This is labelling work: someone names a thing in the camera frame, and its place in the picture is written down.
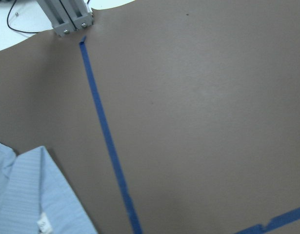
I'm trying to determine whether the light blue button-up shirt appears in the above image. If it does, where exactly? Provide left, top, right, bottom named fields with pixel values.
left=0, top=143, right=97, bottom=234

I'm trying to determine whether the aluminium frame post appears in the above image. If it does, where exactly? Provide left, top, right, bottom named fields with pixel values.
left=37, top=0, right=94, bottom=37

